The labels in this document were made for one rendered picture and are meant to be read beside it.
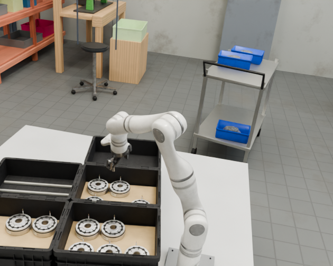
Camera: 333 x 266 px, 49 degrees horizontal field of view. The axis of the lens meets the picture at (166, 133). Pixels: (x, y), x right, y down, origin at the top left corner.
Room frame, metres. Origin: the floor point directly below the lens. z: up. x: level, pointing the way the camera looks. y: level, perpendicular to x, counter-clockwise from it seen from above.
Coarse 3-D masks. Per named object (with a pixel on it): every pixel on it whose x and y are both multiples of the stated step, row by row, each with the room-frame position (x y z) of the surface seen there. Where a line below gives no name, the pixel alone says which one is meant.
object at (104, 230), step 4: (112, 220) 1.22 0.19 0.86; (116, 220) 1.22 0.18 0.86; (104, 224) 1.19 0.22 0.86; (108, 224) 1.19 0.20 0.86; (120, 224) 1.20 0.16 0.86; (104, 228) 1.17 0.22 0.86; (120, 228) 1.18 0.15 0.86; (124, 228) 1.18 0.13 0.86; (104, 232) 1.14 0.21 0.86; (108, 232) 1.14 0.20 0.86; (112, 232) 1.15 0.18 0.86; (116, 232) 1.15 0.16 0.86; (120, 232) 1.16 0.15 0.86; (112, 236) 1.13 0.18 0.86; (116, 236) 1.13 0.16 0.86
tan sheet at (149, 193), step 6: (108, 186) 1.50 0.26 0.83; (132, 186) 1.53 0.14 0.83; (138, 186) 1.53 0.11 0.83; (144, 186) 1.54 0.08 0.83; (84, 192) 1.43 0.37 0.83; (108, 192) 1.46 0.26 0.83; (132, 192) 1.48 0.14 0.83; (138, 192) 1.48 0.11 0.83; (144, 192) 1.49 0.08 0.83; (150, 192) 1.49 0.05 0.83; (84, 198) 1.39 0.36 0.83; (102, 198) 1.40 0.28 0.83; (108, 198) 1.41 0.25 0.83; (114, 198) 1.41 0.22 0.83; (120, 198) 1.42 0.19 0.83; (126, 198) 1.42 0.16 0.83; (132, 198) 1.43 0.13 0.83; (138, 198) 1.43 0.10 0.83; (144, 198) 1.44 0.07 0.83; (150, 198) 1.44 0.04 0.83
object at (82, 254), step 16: (160, 208) 1.25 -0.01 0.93; (64, 224) 1.09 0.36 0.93; (160, 224) 1.15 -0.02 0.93; (160, 240) 1.06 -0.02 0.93; (64, 256) 0.95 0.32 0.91; (80, 256) 0.95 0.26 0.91; (96, 256) 0.96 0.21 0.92; (112, 256) 0.96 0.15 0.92; (128, 256) 0.96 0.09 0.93; (144, 256) 0.97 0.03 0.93; (160, 256) 0.98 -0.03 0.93
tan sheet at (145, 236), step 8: (72, 224) 1.20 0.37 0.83; (72, 232) 1.15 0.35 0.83; (128, 232) 1.19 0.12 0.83; (136, 232) 1.20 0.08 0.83; (144, 232) 1.20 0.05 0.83; (152, 232) 1.21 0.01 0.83; (72, 240) 1.11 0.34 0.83; (80, 240) 1.11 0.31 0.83; (96, 240) 1.12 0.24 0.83; (104, 240) 1.13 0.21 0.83; (120, 240) 1.14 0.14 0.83; (128, 240) 1.15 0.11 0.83; (136, 240) 1.15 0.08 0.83; (144, 240) 1.16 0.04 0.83; (152, 240) 1.16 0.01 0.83; (64, 248) 1.06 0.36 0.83; (96, 248) 1.08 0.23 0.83; (120, 248) 1.10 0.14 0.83; (152, 248) 1.12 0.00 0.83
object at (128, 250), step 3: (132, 246) 1.08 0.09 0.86; (135, 246) 1.08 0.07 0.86; (138, 246) 1.08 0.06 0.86; (141, 246) 1.09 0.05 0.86; (126, 249) 1.06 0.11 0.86; (129, 249) 1.07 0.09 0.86; (132, 249) 1.07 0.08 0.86; (135, 249) 1.07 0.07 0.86; (138, 249) 1.07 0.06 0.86; (141, 249) 1.07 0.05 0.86; (144, 249) 1.07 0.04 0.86; (126, 252) 1.05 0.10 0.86; (129, 252) 1.05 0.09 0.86; (144, 252) 1.06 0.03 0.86; (147, 252) 1.06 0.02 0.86
